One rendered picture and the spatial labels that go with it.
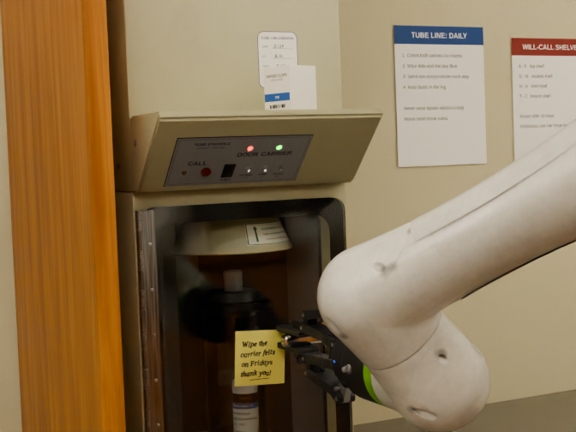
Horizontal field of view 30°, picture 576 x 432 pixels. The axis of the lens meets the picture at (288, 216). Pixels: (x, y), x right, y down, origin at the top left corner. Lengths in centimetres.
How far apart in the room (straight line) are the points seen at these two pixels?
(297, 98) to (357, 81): 65
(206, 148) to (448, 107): 89
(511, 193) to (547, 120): 129
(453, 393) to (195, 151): 47
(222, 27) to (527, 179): 60
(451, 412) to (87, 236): 50
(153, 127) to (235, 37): 22
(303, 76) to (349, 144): 11
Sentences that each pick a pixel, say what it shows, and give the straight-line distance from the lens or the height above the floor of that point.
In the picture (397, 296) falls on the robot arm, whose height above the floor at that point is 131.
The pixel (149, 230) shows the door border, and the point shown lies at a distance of 143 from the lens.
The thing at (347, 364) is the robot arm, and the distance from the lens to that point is 126.
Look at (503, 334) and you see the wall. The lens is 228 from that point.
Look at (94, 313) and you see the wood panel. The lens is 134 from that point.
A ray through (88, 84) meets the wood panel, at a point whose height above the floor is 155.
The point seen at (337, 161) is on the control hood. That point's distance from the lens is 149.
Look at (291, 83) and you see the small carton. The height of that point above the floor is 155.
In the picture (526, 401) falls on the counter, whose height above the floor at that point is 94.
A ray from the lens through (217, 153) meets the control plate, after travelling 139.
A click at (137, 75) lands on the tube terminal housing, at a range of 144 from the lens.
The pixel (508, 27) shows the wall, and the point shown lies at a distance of 228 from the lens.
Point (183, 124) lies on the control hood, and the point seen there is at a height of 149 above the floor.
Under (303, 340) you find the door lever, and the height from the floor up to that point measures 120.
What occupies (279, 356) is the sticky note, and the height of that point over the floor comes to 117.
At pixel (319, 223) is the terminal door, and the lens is 153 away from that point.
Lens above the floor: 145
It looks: 3 degrees down
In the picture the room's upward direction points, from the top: 2 degrees counter-clockwise
